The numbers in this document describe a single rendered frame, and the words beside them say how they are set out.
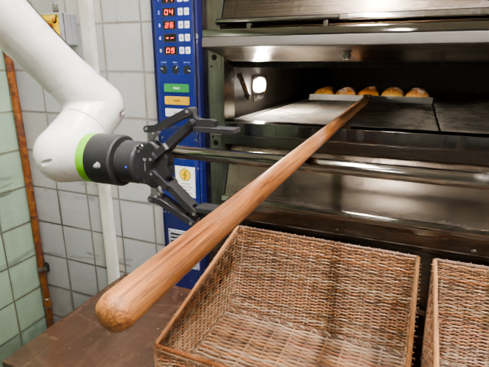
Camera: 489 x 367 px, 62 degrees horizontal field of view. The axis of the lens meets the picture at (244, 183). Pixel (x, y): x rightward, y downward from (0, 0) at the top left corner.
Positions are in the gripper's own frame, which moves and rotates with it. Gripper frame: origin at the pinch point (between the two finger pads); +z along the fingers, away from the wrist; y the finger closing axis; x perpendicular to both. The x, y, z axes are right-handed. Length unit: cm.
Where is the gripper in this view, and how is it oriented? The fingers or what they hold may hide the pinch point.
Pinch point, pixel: (230, 172)
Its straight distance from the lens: 65.9
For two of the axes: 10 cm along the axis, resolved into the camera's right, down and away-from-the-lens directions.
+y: -0.1, 9.6, 2.8
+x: -3.7, 2.6, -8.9
